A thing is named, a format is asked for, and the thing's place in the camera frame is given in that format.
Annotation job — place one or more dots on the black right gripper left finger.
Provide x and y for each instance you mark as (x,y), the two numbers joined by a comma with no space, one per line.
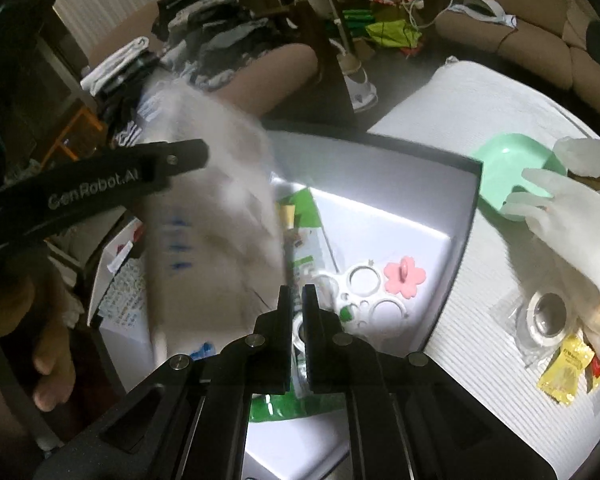
(189,418)

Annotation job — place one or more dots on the clear tape roll in bag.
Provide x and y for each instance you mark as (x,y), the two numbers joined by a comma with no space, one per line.
(538,322)

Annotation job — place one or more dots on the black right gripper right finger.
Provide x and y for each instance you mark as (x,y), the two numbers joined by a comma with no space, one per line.
(408,418)

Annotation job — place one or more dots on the yellow green bag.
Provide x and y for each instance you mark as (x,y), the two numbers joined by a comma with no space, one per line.
(395,34)

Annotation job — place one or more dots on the brown sofa right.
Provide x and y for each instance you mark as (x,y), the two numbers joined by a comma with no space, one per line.
(557,41)

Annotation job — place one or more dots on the white plastic bag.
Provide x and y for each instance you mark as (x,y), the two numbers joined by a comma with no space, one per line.
(214,246)

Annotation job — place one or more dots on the finger of the black genrobot left gripper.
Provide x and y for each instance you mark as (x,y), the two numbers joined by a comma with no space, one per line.
(48,203)

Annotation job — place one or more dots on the person's bare left hand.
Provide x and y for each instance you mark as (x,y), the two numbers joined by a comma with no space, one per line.
(33,299)

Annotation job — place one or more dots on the white disposable gloves pile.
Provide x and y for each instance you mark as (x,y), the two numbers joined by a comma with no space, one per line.
(567,221)

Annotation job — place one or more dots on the pile of folded clothes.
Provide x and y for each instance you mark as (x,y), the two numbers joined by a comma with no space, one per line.
(203,42)

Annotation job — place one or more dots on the mint green plastic tray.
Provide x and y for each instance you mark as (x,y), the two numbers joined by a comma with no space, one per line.
(503,158)

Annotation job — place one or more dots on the pink flower cookie stamp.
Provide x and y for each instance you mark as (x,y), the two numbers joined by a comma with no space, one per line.
(403,277)

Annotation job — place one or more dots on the yellow citric acid sachet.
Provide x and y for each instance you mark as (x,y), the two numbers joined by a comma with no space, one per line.
(561,378)

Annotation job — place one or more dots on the white striped table mat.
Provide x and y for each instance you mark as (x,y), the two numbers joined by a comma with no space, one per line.
(462,106)

